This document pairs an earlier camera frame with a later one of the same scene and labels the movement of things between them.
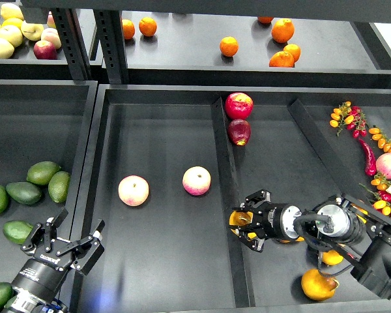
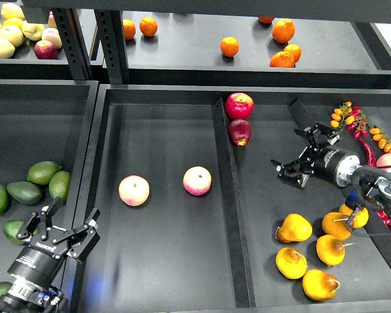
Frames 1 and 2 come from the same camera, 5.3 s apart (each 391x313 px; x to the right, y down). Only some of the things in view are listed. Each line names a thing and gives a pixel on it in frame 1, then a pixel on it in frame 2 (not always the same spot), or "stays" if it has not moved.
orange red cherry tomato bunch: x=351 y=116 stays
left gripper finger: x=91 y=250 → x=84 y=237
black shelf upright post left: x=72 y=35 stays
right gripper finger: x=255 y=199 → x=320 y=135
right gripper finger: x=256 y=243 → x=292 y=172
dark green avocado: x=17 y=230 stays
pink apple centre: x=196 y=180 stays
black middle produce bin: x=173 y=161 stays
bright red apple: x=238 y=105 stays
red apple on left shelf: x=44 y=49 stays
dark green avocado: x=23 y=192 stays
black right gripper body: x=266 y=220 → x=312 y=159
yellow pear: x=240 y=218 → x=291 y=263
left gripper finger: x=49 y=232 → x=47 y=212
